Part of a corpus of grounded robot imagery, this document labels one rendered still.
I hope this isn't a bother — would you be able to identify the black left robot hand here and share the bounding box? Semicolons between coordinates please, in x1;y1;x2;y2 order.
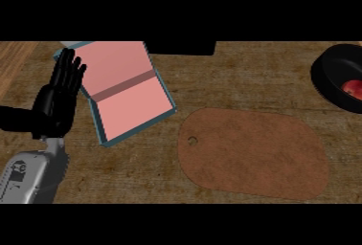
0;47;88;141

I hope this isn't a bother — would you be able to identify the brown wooden cutting board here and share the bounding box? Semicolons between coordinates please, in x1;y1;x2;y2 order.
177;107;331;202

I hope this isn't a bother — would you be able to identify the black pot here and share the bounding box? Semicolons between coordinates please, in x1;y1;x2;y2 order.
310;43;362;115

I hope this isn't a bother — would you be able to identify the red fruit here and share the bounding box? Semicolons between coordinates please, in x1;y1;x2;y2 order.
341;79;362;101

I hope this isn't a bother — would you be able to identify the pink box with teal frame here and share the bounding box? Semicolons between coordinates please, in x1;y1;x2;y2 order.
51;41;178;148

